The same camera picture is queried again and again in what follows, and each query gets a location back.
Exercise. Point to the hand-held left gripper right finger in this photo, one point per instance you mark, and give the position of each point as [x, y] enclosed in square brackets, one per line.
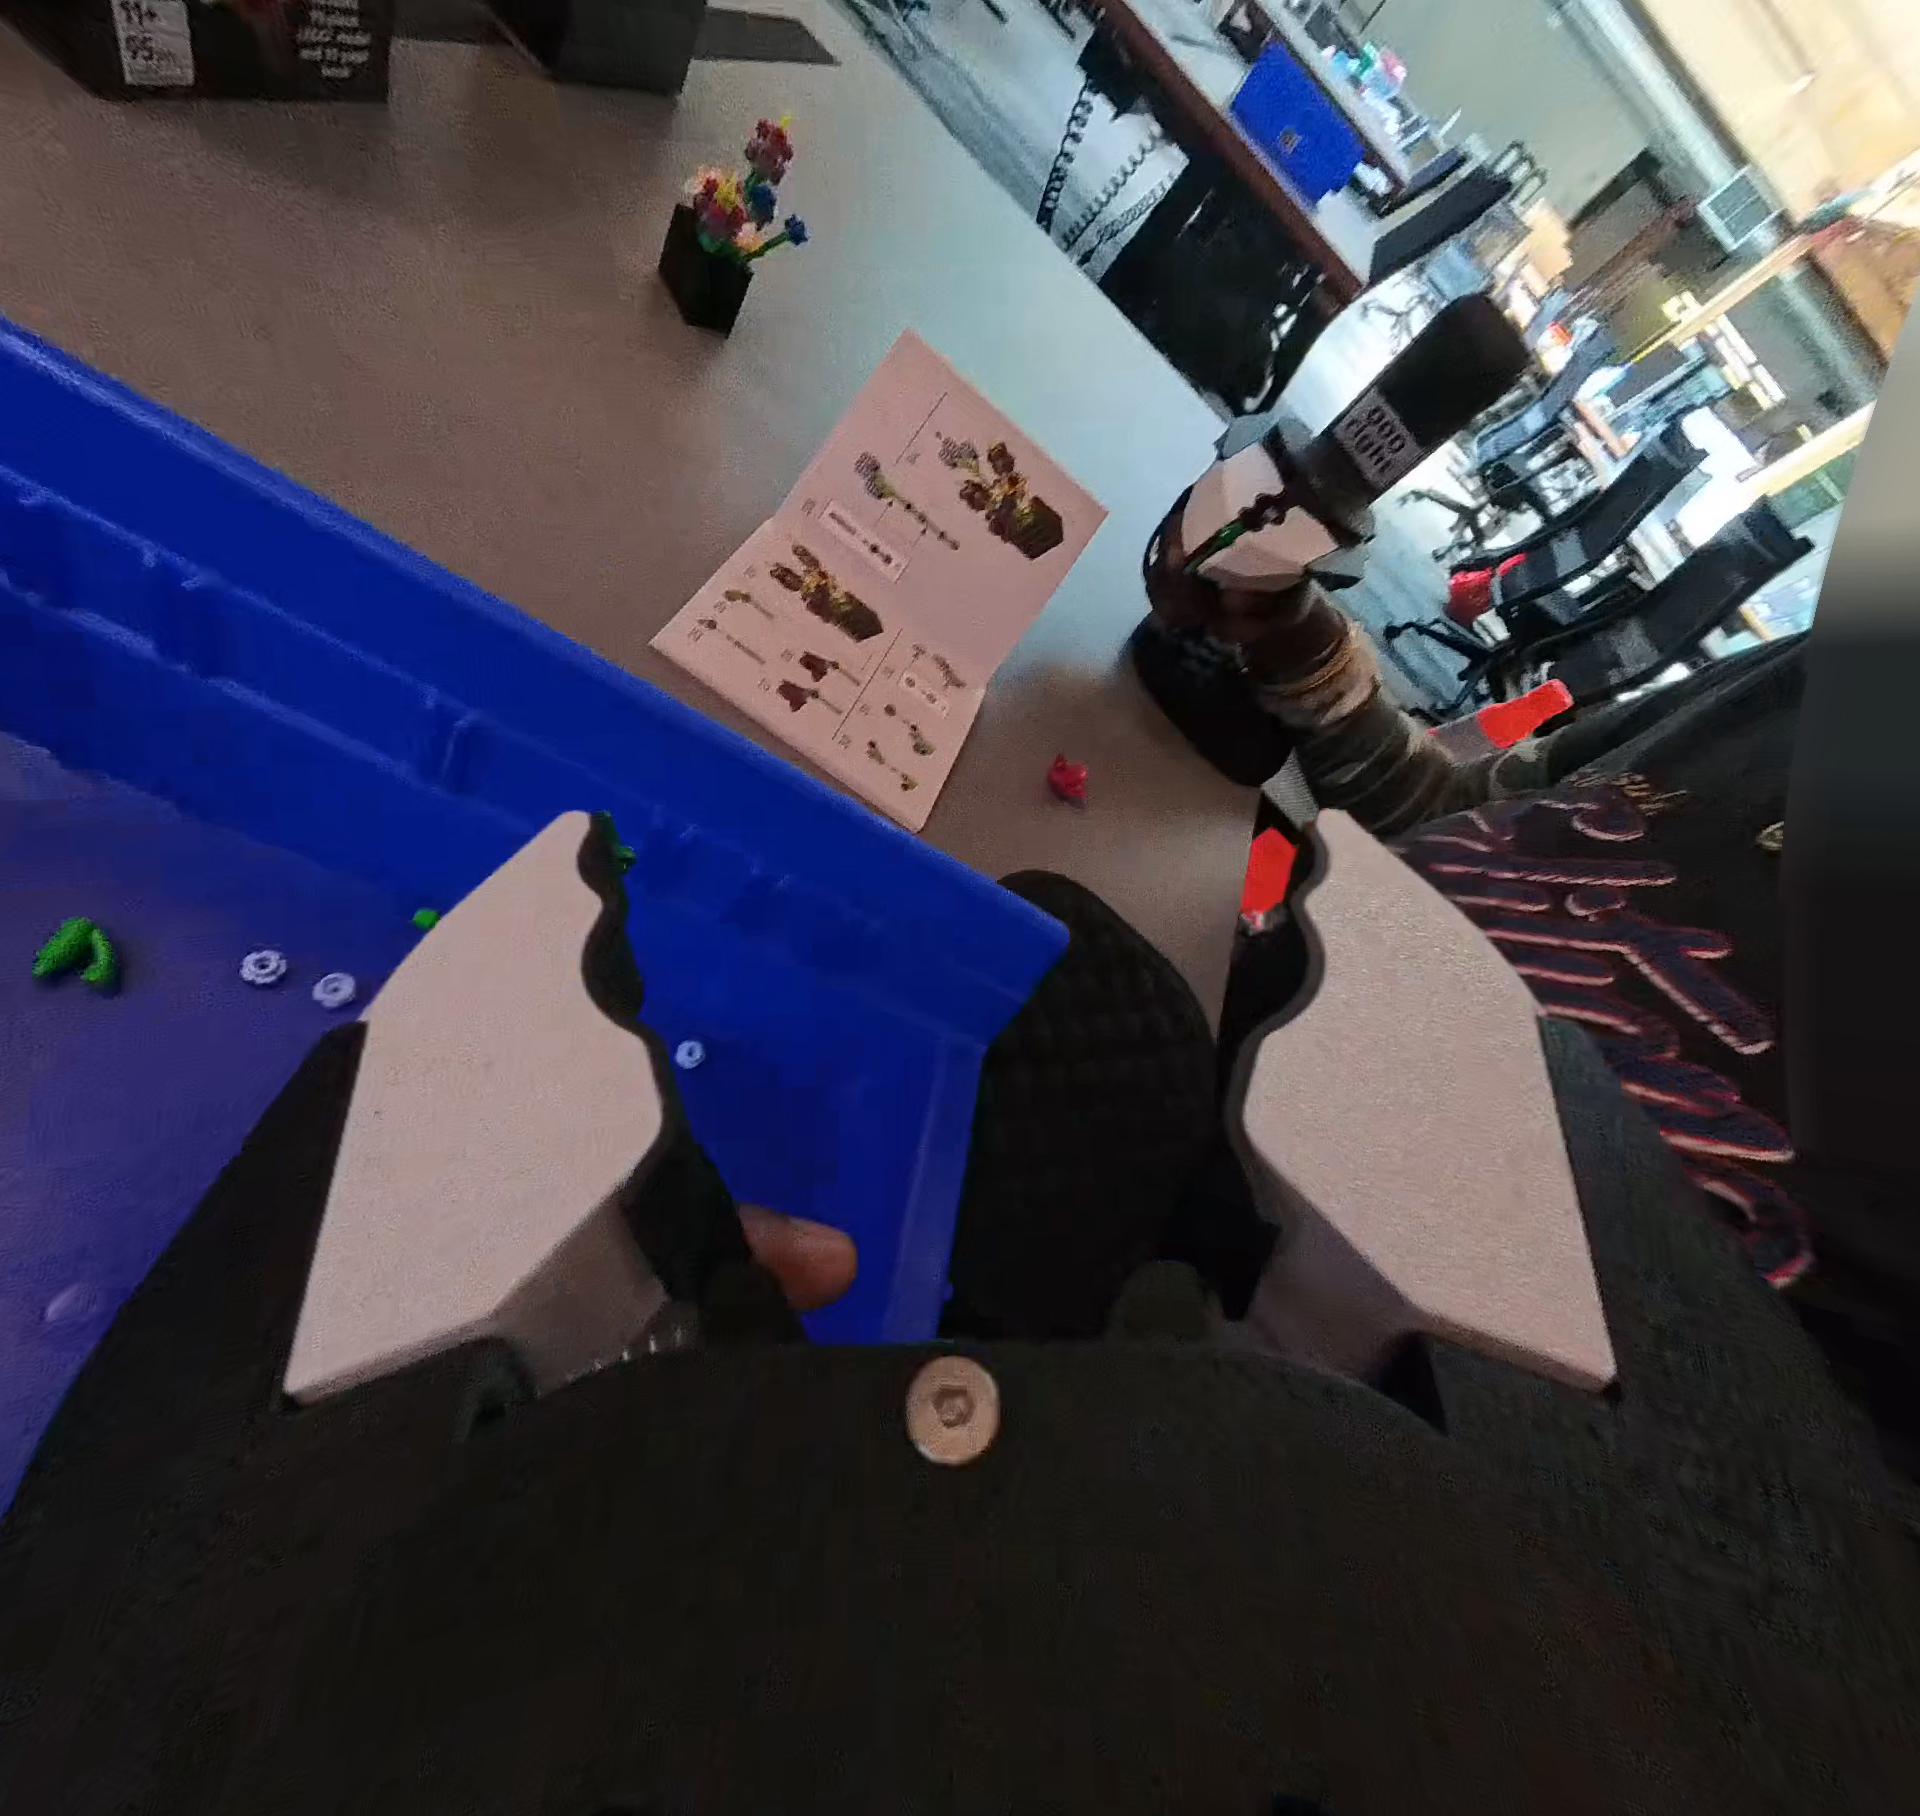
[1411, 1126]

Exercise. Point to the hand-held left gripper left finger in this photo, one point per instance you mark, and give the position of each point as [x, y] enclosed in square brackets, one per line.
[482, 1126]

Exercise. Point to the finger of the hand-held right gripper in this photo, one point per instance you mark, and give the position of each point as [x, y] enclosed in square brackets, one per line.
[1217, 527]
[1307, 521]

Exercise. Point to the magenta lego flower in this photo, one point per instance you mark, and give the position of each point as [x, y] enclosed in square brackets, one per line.
[1066, 779]

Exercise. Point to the large blue plastic bin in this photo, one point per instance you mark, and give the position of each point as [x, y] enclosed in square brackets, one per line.
[360, 797]

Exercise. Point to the lego instruction booklet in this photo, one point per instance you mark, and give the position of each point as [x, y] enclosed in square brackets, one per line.
[886, 571]

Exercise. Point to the lego flower bouquet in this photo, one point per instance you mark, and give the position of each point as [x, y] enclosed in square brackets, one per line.
[737, 211]

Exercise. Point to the person's left hand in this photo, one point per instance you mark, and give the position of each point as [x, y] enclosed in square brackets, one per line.
[795, 1261]

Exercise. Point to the blue bin on desk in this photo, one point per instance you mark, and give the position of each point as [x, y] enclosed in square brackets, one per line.
[1298, 121]

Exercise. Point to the wooden desk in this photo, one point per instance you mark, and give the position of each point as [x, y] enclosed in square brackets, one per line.
[1201, 78]

